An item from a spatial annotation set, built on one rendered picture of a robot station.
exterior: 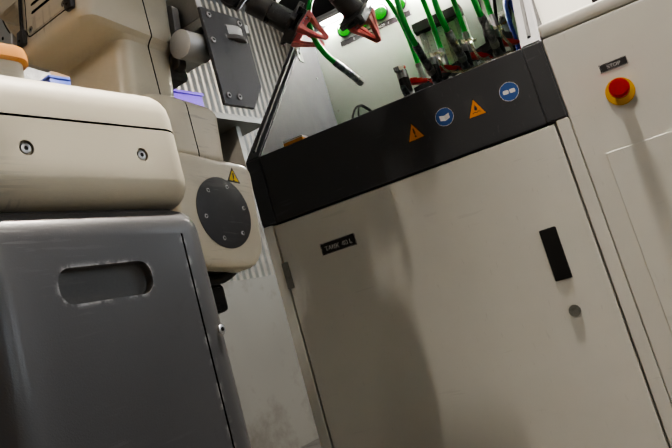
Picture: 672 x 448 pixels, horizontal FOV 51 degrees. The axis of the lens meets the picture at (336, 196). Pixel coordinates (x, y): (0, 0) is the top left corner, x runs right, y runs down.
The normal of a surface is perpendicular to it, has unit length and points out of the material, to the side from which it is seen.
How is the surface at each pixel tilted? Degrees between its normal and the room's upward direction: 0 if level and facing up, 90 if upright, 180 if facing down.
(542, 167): 90
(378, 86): 90
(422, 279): 90
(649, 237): 90
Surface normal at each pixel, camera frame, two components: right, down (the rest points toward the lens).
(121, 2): 0.79, -0.33
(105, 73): -0.58, -0.13
